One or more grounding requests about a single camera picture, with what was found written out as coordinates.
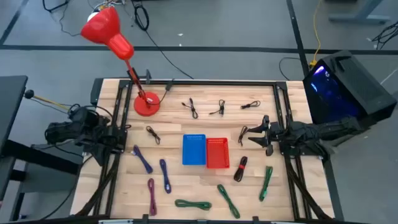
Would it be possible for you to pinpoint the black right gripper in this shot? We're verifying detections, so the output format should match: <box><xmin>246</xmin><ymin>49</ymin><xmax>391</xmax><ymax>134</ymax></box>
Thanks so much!
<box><xmin>248</xmin><ymin>114</ymin><xmax>284</xmax><ymax>157</ymax></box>

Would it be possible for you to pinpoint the thin black USB cable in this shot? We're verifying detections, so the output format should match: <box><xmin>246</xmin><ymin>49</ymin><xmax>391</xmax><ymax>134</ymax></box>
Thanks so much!
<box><xmin>146</xmin><ymin>125</ymin><xmax>162</xmax><ymax>146</ymax></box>
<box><xmin>208</xmin><ymin>99</ymin><xmax>226</xmax><ymax>116</ymax></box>
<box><xmin>182</xmin><ymin>97</ymin><xmax>199</xmax><ymax>119</ymax></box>
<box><xmin>240</xmin><ymin>100</ymin><xmax>261</xmax><ymax>110</ymax></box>
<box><xmin>238</xmin><ymin>125</ymin><xmax>249</xmax><ymax>147</ymax></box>

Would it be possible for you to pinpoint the thick black cable red tie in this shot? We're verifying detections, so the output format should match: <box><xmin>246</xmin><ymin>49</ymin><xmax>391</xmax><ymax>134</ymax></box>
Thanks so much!
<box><xmin>233</xmin><ymin>156</ymin><xmax>249</xmax><ymax>183</ymax></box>

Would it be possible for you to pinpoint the green braided cable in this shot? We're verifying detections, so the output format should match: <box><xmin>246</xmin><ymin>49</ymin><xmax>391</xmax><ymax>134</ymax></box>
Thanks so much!
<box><xmin>259</xmin><ymin>166</ymin><xmax>274</xmax><ymax>202</ymax></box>
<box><xmin>174</xmin><ymin>198</ymin><xmax>213</xmax><ymax>212</ymax></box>
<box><xmin>216</xmin><ymin>184</ymin><xmax>241</xmax><ymax>220</ymax></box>

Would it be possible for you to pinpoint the magenta braided cable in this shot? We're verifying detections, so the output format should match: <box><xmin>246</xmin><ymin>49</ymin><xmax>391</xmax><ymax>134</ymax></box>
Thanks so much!
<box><xmin>147</xmin><ymin>177</ymin><xmax>158</xmax><ymax>217</ymax></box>

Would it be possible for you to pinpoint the red plastic basket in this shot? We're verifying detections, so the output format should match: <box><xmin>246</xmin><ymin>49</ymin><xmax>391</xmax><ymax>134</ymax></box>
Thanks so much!
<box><xmin>206</xmin><ymin>138</ymin><xmax>231</xmax><ymax>169</ymax></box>

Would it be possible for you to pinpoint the blue plastic basket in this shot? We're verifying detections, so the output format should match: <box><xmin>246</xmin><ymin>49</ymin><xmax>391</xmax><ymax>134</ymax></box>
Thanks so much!
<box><xmin>182</xmin><ymin>134</ymin><xmax>207</xmax><ymax>166</ymax></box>

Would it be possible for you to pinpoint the black computer tower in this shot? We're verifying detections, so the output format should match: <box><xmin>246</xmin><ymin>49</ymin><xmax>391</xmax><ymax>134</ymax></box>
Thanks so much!
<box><xmin>302</xmin><ymin>49</ymin><xmax>398</xmax><ymax>126</ymax></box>

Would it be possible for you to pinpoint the grey desk foot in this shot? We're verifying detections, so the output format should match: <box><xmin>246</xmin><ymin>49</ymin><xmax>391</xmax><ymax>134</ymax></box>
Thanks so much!
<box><xmin>328</xmin><ymin>0</ymin><xmax>392</xmax><ymax>25</ymax></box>

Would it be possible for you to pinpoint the red desk lamp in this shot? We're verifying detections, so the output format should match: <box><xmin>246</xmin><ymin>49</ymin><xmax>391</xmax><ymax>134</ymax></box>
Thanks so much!
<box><xmin>80</xmin><ymin>6</ymin><xmax>161</xmax><ymax>118</ymax></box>

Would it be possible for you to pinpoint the black knob yellow rod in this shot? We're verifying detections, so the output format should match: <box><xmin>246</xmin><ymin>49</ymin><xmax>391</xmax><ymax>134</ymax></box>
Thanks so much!
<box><xmin>24</xmin><ymin>89</ymin><xmax>72</xmax><ymax>111</ymax></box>

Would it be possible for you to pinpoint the black metal side stand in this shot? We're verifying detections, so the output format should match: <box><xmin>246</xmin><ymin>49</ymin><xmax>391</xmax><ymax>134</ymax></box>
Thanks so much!
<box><xmin>0</xmin><ymin>139</ymin><xmax>85</xmax><ymax>222</ymax></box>

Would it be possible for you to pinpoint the black desk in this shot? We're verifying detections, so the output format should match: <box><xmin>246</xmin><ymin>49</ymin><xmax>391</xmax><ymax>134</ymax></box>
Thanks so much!
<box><xmin>0</xmin><ymin>75</ymin><xmax>29</xmax><ymax>153</ymax></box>

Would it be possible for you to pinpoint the yellow floor cable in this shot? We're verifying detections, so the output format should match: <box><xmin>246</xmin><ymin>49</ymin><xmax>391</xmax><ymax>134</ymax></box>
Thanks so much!
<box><xmin>308</xmin><ymin>0</ymin><xmax>324</xmax><ymax>68</ymax></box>

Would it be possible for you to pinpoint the black floor cable bundle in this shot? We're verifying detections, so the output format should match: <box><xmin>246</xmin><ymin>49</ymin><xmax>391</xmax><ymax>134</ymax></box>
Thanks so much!
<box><xmin>371</xmin><ymin>20</ymin><xmax>398</xmax><ymax>51</ymax></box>

